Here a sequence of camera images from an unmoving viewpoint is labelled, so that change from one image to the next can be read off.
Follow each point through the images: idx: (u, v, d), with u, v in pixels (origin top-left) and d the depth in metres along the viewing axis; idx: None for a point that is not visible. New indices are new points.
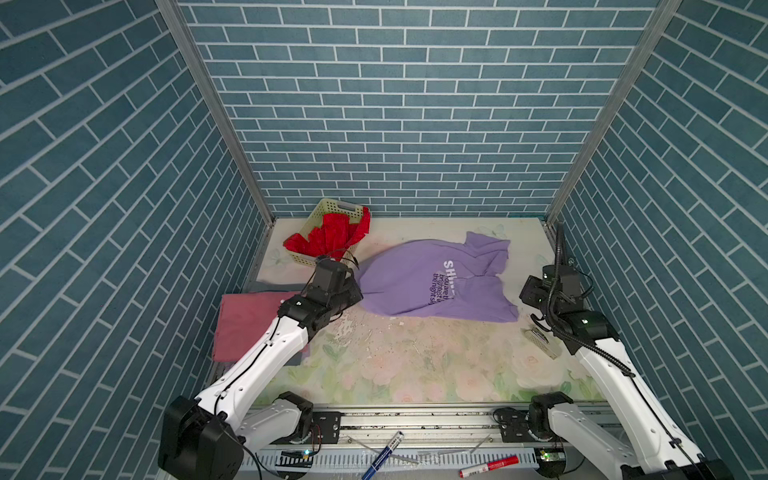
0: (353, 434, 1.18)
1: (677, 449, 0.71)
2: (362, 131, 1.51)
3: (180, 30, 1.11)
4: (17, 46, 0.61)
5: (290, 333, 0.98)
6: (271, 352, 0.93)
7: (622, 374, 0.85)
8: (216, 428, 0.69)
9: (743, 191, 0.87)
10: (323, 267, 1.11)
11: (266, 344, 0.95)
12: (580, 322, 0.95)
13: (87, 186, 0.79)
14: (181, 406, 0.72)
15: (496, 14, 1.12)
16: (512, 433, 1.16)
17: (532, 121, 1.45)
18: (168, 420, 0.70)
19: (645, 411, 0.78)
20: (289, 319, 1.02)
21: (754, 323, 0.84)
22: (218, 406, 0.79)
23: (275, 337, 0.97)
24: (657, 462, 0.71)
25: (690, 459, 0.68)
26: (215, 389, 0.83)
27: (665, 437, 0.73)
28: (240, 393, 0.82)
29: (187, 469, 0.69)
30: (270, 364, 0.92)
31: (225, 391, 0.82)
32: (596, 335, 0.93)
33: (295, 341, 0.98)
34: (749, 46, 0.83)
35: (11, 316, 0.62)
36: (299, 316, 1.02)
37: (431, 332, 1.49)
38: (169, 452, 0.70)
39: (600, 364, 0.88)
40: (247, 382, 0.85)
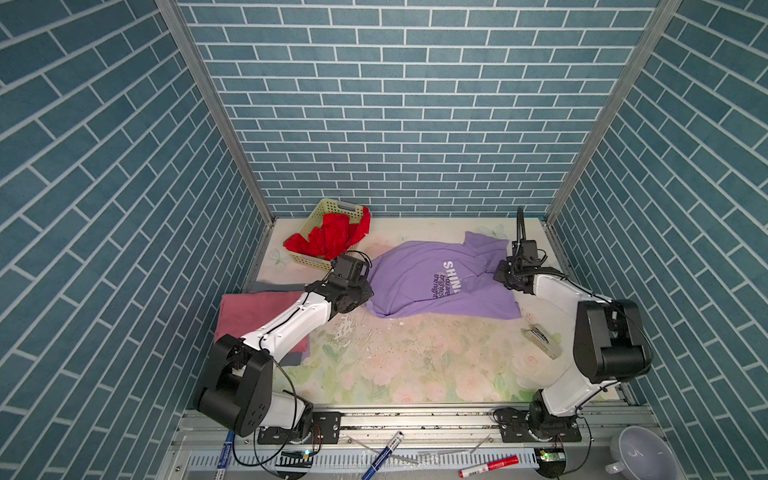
0: (353, 434, 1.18)
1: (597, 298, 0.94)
2: (362, 131, 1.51)
3: (180, 30, 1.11)
4: (17, 46, 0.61)
5: (317, 305, 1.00)
6: (303, 313, 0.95)
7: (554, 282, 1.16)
8: (260, 360, 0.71)
9: (743, 191, 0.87)
10: (347, 256, 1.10)
11: (299, 306, 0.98)
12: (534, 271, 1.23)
13: (87, 187, 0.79)
14: (226, 341, 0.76)
15: (496, 14, 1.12)
16: (512, 433, 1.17)
17: (531, 121, 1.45)
18: (215, 351, 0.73)
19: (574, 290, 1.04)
20: (314, 295, 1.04)
21: (754, 323, 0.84)
22: (263, 344, 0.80)
23: (306, 303, 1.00)
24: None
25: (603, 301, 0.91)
26: (256, 332, 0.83)
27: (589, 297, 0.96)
28: (278, 339, 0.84)
29: (221, 406, 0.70)
30: (303, 324, 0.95)
31: (267, 334, 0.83)
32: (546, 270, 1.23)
33: (320, 313, 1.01)
34: (749, 46, 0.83)
35: (11, 316, 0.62)
36: (321, 295, 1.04)
37: (431, 332, 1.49)
38: (208, 385, 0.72)
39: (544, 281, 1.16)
40: (284, 332, 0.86)
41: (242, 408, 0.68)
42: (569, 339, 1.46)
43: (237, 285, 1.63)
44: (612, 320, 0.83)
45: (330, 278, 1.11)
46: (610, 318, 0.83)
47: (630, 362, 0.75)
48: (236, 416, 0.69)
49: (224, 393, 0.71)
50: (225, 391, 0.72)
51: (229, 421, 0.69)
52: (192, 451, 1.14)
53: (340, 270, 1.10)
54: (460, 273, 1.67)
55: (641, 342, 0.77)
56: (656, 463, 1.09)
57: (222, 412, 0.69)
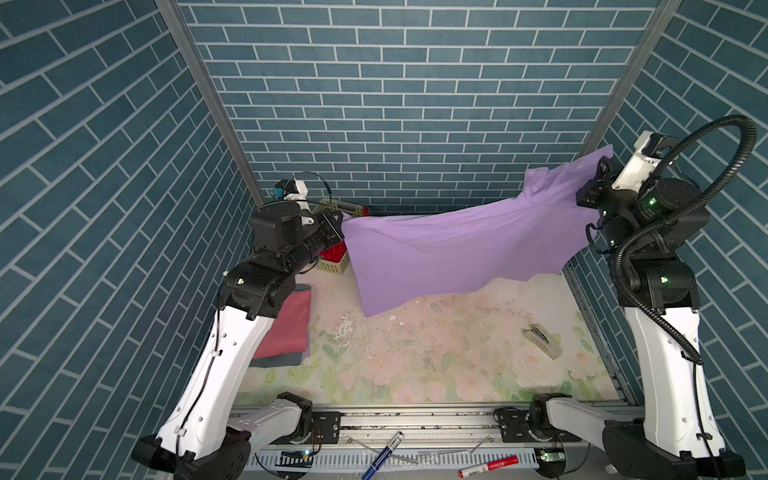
0: (353, 434, 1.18)
1: (702, 440, 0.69)
2: (362, 131, 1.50)
3: (180, 31, 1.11)
4: (17, 46, 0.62)
5: (239, 332, 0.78)
6: (219, 368, 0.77)
7: (681, 356, 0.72)
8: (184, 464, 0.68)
9: (744, 191, 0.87)
10: (261, 222, 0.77)
11: (214, 353, 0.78)
12: (658, 280, 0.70)
13: (87, 187, 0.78)
14: (145, 447, 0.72)
15: (497, 14, 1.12)
16: (512, 433, 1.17)
17: (532, 121, 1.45)
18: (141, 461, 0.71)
19: (685, 398, 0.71)
20: (238, 300, 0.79)
21: (754, 323, 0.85)
22: (182, 443, 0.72)
23: (219, 344, 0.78)
24: (669, 444, 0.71)
25: (711, 452, 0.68)
26: (174, 423, 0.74)
27: (693, 430, 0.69)
28: (200, 423, 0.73)
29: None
30: (227, 378, 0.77)
31: (183, 426, 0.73)
32: (670, 297, 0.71)
33: (251, 335, 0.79)
34: (750, 46, 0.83)
35: (11, 316, 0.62)
36: (245, 297, 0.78)
37: (431, 332, 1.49)
38: None
39: (657, 338, 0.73)
40: (205, 409, 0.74)
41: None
42: (568, 339, 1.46)
43: None
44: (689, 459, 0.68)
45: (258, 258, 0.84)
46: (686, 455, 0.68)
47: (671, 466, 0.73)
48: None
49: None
50: None
51: None
52: None
53: (264, 243, 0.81)
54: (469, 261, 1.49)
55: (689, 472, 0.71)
56: None
57: None
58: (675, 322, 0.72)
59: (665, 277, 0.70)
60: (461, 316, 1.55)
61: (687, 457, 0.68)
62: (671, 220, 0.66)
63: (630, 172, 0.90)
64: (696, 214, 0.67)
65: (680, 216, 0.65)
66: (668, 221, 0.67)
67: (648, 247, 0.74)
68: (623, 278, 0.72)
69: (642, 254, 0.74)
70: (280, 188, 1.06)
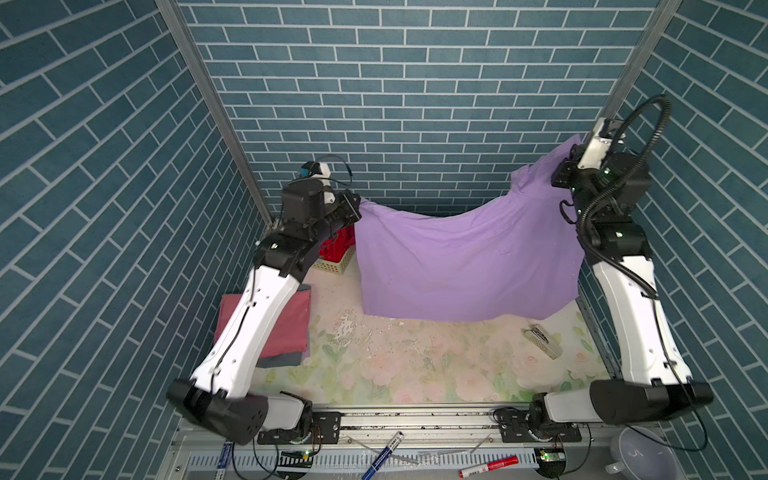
0: (353, 434, 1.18)
1: (669, 369, 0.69)
2: (362, 131, 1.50)
3: (180, 30, 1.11)
4: (17, 46, 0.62)
5: (273, 287, 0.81)
6: (255, 314, 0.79)
7: (641, 294, 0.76)
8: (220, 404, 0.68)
9: (743, 191, 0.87)
10: (291, 194, 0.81)
11: (248, 304, 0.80)
12: (613, 237, 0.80)
13: (87, 187, 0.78)
14: (178, 388, 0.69)
15: (496, 14, 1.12)
16: (512, 433, 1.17)
17: (532, 121, 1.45)
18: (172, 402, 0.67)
19: (649, 330, 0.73)
20: (270, 263, 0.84)
21: (754, 323, 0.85)
22: (216, 383, 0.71)
23: (254, 295, 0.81)
24: (641, 376, 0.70)
25: (679, 379, 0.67)
26: (208, 365, 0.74)
27: (661, 358, 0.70)
28: (234, 365, 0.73)
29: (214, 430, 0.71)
30: (259, 326, 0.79)
31: (218, 366, 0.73)
32: (627, 250, 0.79)
33: (283, 292, 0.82)
34: (749, 46, 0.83)
35: (11, 316, 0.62)
36: (277, 262, 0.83)
37: (431, 332, 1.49)
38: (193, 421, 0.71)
39: (619, 281, 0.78)
40: (239, 352, 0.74)
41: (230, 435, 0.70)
42: (568, 339, 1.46)
43: (237, 285, 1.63)
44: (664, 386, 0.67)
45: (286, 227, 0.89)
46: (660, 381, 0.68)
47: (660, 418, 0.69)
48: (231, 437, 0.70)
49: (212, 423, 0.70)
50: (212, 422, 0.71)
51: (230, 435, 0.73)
52: (192, 451, 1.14)
53: (292, 214, 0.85)
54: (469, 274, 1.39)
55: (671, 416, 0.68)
56: (656, 463, 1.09)
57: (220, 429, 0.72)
58: (633, 267, 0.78)
59: (620, 232, 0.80)
60: None
61: (658, 382, 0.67)
62: (617, 185, 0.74)
63: (588, 150, 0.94)
64: (640, 179, 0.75)
65: (627, 180, 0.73)
66: (616, 186, 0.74)
67: (608, 211, 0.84)
68: (586, 237, 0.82)
69: (602, 218, 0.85)
70: (304, 168, 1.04)
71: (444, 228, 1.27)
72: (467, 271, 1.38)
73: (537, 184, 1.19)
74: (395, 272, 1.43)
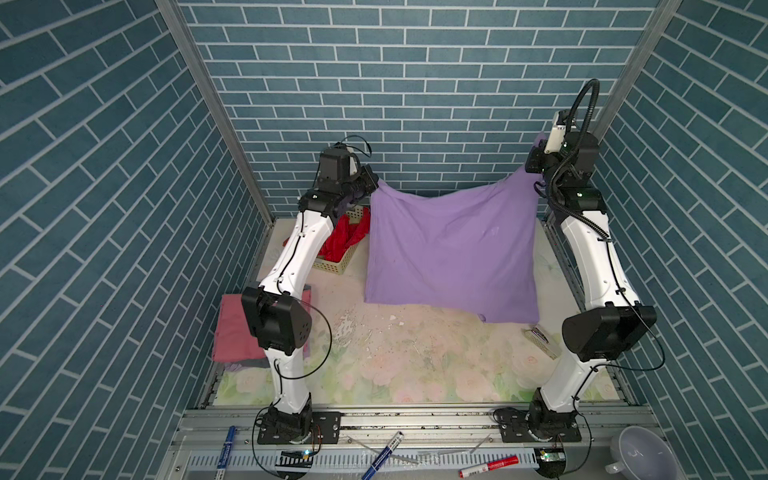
0: (353, 434, 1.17)
1: (621, 295, 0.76)
2: (362, 131, 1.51)
3: (180, 30, 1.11)
4: (17, 46, 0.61)
5: (317, 222, 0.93)
6: (306, 242, 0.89)
7: (597, 240, 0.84)
8: (287, 301, 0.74)
9: (743, 191, 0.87)
10: (327, 156, 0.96)
11: (300, 235, 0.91)
12: (575, 196, 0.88)
13: (87, 187, 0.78)
14: (249, 291, 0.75)
15: (496, 14, 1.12)
16: (512, 433, 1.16)
17: (531, 121, 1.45)
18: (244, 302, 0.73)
19: (604, 265, 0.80)
20: (311, 210, 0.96)
21: (754, 323, 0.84)
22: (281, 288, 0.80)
23: (305, 227, 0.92)
24: (598, 304, 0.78)
25: (629, 302, 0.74)
26: (271, 276, 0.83)
27: (614, 286, 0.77)
28: (293, 277, 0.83)
29: (271, 335, 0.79)
30: (311, 252, 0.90)
31: (281, 275, 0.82)
32: (587, 208, 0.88)
33: (324, 229, 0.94)
34: (749, 46, 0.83)
35: (11, 316, 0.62)
36: (316, 209, 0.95)
37: (431, 332, 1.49)
38: (255, 325, 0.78)
39: (580, 231, 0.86)
40: (297, 266, 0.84)
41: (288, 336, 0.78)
42: None
43: (237, 285, 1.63)
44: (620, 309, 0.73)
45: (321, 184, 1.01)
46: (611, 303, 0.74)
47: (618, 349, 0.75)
48: (290, 339, 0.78)
49: (270, 325, 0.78)
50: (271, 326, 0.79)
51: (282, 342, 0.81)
52: (193, 451, 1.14)
53: (327, 172, 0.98)
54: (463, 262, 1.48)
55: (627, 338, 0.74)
56: (656, 464, 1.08)
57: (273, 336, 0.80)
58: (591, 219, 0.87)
59: (580, 194, 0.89)
60: (461, 316, 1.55)
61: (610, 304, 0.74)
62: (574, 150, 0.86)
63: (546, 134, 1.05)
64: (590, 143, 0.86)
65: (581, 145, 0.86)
66: (572, 153, 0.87)
67: (568, 178, 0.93)
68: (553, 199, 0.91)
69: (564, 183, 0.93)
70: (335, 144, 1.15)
71: (443, 208, 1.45)
72: (464, 253, 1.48)
73: (522, 174, 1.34)
74: (402, 252, 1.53)
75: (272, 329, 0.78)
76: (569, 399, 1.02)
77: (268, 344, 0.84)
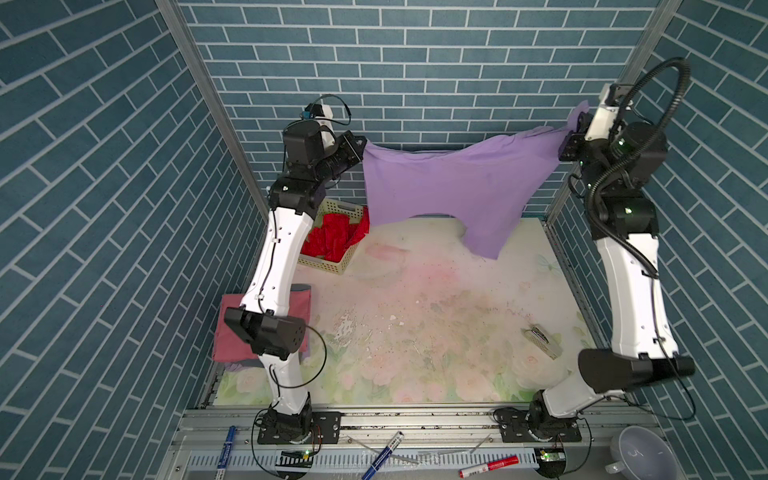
0: (353, 434, 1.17)
1: (657, 345, 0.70)
2: (362, 131, 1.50)
3: (180, 30, 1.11)
4: (17, 46, 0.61)
5: (292, 223, 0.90)
6: (282, 247, 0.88)
7: (641, 273, 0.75)
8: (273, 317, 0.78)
9: (744, 191, 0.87)
10: (292, 135, 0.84)
11: (274, 240, 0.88)
12: (622, 212, 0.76)
13: (87, 187, 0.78)
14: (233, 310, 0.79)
15: (497, 14, 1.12)
16: (512, 433, 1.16)
17: (532, 121, 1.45)
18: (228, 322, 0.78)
19: (643, 307, 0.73)
20: (284, 207, 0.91)
21: (754, 323, 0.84)
22: (264, 306, 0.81)
23: (279, 231, 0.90)
24: (630, 352, 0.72)
25: (666, 356, 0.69)
26: (251, 294, 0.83)
27: (651, 334, 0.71)
28: (275, 290, 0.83)
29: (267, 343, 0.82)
30: (289, 256, 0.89)
31: (261, 292, 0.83)
32: (633, 227, 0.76)
33: (302, 229, 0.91)
34: (750, 46, 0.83)
35: (11, 316, 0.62)
36: (289, 205, 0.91)
37: (431, 332, 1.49)
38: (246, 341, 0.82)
39: (621, 259, 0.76)
40: (277, 278, 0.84)
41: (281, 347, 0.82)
42: (568, 339, 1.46)
43: (237, 285, 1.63)
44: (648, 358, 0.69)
45: (293, 171, 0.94)
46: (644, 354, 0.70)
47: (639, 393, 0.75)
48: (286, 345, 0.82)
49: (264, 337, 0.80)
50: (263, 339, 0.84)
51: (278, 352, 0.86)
52: (193, 451, 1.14)
53: (296, 156, 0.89)
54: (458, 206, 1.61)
55: None
56: (656, 464, 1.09)
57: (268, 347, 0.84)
58: (637, 244, 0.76)
59: (629, 210, 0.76)
60: (461, 316, 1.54)
61: (644, 357, 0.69)
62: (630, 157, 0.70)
63: (596, 120, 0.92)
64: (656, 149, 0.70)
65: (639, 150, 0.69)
66: (631, 158, 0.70)
67: (617, 185, 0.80)
68: (593, 211, 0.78)
69: (612, 191, 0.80)
70: (304, 110, 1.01)
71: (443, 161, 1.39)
72: (464, 205, 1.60)
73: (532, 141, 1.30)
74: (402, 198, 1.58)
75: (267, 339, 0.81)
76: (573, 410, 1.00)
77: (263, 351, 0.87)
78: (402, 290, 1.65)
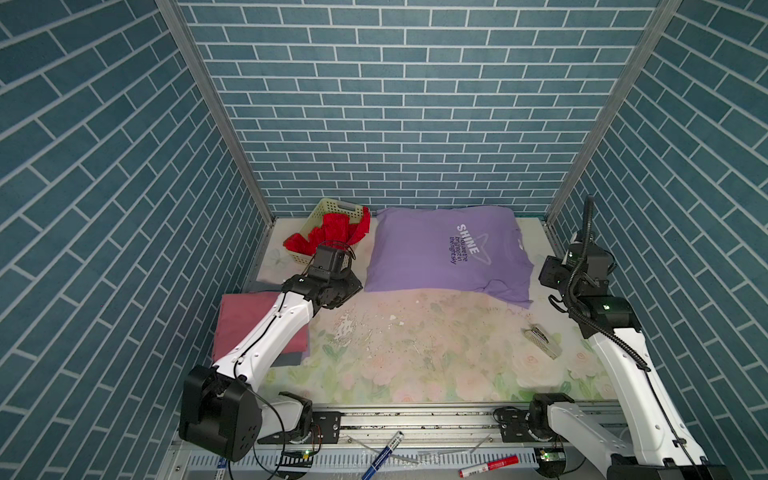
0: (353, 433, 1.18)
1: (680, 448, 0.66)
2: (362, 131, 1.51)
3: (180, 31, 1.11)
4: (17, 45, 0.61)
5: (297, 305, 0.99)
6: (280, 322, 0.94)
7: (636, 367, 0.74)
8: (238, 390, 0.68)
9: (744, 191, 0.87)
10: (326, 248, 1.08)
11: (275, 315, 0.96)
12: (601, 307, 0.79)
13: (87, 186, 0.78)
14: (200, 372, 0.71)
15: (496, 14, 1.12)
16: (512, 433, 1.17)
17: (532, 121, 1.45)
18: (187, 386, 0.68)
19: (652, 405, 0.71)
20: (294, 293, 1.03)
21: (754, 323, 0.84)
22: (238, 370, 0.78)
23: (283, 309, 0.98)
24: (655, 459, 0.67)
25: (693, 460, 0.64)
26: (230, 357, 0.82)
27: (670, 436, 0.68)
28: (256, 359, 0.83)
29: (206, 436, 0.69)
30: (281, 335, 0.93)
31: (241, 357, 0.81)
32: (617, 322, 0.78)
33: (302, 314, 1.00)
34: (749, 46, 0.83)
35: (11, 316, 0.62)
36: (299, 294, 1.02)
37: (430, 332, 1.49)
38: (191, 420, 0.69)
39: (613, 354, 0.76)
40: (261, 349, 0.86)
41: (229, 439, 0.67)
42: (568, 339, 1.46)
43: (237, 285, 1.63)
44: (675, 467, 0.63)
45: (311, 272, 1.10)
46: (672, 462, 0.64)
47: None
48: (226, 443, 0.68)
49: (209, 421, 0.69)
50: (211, 421, 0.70)
51: (220, 448, 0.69)
52: (193, 451, 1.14)
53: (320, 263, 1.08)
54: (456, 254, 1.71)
55: None
56: None
57: (212, 440, 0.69)
58: (625, 338, 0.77)
59: (607, 305, 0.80)
60: (461, 316, 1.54)
61: (671, 463, 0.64)
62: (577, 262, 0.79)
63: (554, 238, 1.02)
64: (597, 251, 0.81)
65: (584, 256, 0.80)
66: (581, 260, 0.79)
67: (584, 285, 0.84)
68: (576, 308, 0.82)
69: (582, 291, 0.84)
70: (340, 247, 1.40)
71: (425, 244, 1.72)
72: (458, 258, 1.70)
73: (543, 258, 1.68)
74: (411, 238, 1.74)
75: (209, 426, 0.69)
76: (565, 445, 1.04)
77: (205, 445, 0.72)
78: (402, 290, 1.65)
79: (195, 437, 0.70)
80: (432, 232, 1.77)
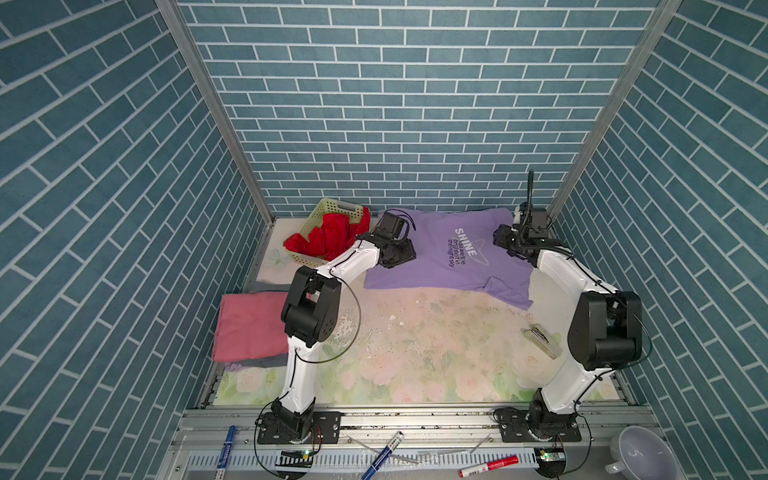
0: (353, 434, 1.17)
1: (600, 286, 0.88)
2: (362, 131, 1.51)
3: (180, 30, 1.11)
4: (17, 46, 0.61)
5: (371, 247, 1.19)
6: (358, 255, 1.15)
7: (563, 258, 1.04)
8: (331, 286, 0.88)
9: (743, 191, 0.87)
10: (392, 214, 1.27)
11: (355, 249, 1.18)
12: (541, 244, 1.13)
13: (87, 187, 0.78)
14: (304, 271, 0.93)
15: (496, 14, 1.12)
16: (512, 433, 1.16)
17: (532, 121, 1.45)
18: (297, 277, 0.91)
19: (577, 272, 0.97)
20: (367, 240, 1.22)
21: (754, 323, 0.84)
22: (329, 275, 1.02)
23: (362, 246, 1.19)
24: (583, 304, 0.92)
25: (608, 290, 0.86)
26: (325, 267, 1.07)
27: (591, 282, 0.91)
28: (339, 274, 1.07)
29: (298, 320, 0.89)
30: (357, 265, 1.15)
31: (332, 270, 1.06)
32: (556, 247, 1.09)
33: (372, 256, 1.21)
34: (749, 46, 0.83)
35: (11, 316, 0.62)
36: (371, 242, 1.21)
37: (430, 332, 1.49)
38: (292, 304, 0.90)
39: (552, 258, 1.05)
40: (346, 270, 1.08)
41: (317, 321, 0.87)
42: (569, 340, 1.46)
43: (237, 285, 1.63)
44: (612, 309, 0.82)
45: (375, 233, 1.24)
46: (610, 306, 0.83)
47: (622, 349, 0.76)
48: (313, 328, 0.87)
49: (303, 310, 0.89)
50: (304, 311, 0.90)
51: (306, 331, 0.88)
52: (192, 451, 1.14)
53: (385, 226, 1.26)
54: (455, 256, 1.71)
55: (635, 335, 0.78)
56: (656, 463, 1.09)
57: (303, 324, 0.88)
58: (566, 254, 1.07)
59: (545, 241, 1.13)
60: (461, 316, 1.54)
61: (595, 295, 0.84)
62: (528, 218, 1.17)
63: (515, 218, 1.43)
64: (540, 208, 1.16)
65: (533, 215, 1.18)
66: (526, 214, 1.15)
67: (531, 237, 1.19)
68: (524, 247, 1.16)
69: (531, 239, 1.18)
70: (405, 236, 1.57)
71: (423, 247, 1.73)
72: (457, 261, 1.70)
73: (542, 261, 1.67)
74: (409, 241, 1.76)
75: (303, 313, 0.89)
76: (570, 403, 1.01)
77: (293, 331, 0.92)
78: (402, 290, 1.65)
79: (289, 320, 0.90)
80: (431, 234, 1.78)
